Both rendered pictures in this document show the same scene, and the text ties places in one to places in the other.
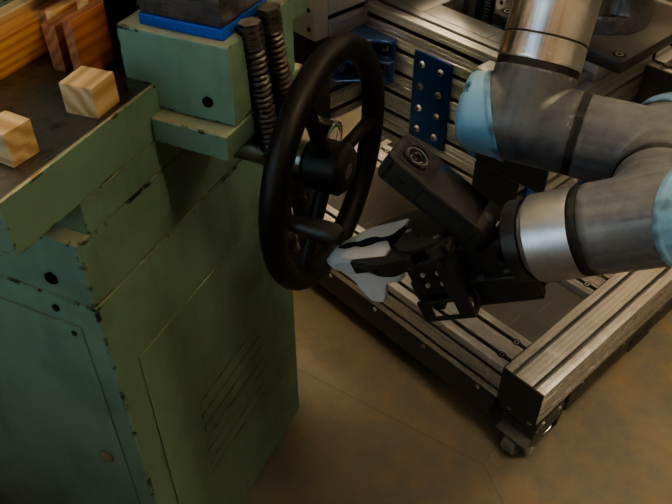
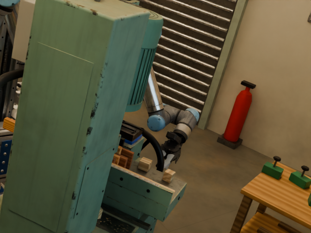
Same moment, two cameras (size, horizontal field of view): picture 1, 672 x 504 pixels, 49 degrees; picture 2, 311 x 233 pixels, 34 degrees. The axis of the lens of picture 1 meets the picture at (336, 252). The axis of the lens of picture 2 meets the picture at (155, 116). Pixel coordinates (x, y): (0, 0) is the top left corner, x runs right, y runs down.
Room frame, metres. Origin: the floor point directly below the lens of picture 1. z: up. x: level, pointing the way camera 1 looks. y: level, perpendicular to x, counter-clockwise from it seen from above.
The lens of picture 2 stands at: (0.91, 1.87, 1.77)
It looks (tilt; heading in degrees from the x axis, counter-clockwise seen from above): 22 degrees down; 261
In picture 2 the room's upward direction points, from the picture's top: 16 degrees clockwise
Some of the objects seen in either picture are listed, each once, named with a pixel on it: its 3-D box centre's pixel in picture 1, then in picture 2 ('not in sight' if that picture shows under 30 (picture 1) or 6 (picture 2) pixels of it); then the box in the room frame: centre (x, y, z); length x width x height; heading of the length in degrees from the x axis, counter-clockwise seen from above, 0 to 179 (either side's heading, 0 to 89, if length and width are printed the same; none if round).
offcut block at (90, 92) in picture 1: (89, 92); (145, 164); (0.66, 0.25, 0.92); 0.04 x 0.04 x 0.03; 69
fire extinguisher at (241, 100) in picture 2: not in sight; (239, 113); (-0.44, -2.27, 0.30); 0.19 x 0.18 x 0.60; 57
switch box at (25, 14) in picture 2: not in sight; (35, 30); (1.08, 0.55, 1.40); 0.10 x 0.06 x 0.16; 66
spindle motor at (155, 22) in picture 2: not in sight; (125, 58); (0.82, 0.32, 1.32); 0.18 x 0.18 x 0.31
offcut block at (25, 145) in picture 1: (9, 138); (168, 175); (0.57, 0.30, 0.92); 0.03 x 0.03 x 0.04; 60
